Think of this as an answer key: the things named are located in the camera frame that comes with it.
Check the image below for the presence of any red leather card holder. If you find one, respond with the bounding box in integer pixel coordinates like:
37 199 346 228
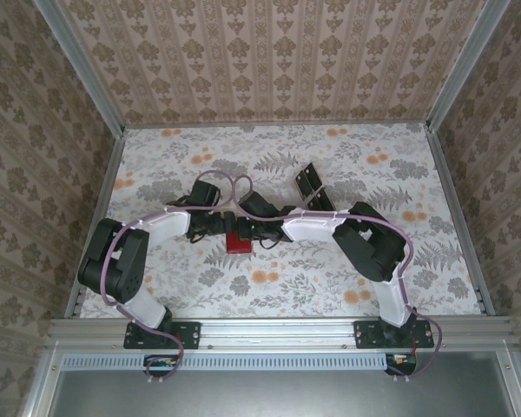
224 231 254 255

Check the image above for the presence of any grey metal sheet panel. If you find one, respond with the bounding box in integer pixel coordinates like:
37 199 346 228
47 352 516 417

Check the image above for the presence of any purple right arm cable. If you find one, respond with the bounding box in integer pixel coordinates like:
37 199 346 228
233 174 444 384

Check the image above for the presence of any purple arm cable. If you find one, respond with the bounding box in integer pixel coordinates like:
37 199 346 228
100 169 238 386
233 174 444 384

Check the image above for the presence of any aluminium table side rail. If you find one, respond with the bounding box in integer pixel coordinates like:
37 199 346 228
63 128 129 321
424 123 497 318

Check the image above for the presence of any long aluminium mounting rail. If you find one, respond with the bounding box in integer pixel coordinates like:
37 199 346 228
47 316 521 352

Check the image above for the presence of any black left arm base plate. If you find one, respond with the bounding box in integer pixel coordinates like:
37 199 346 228
123 320 201 351

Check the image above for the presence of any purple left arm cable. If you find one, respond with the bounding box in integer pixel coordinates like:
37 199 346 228
100 169 238 386

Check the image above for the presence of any white slotted cable duct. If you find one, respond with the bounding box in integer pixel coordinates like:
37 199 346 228
63 352 394 371

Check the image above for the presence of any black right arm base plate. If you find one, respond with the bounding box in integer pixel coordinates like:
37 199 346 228
353 320 435 351

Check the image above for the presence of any black cable connector box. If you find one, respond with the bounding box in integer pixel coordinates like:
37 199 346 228
385 352 419 377

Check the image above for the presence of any aluminium frame post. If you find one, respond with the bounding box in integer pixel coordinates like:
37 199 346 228
425 0 512 134
30 0 128 138

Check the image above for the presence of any aluminium lower frame bar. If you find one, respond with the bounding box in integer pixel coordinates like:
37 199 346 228
24 347 65 417
494 347 521 417

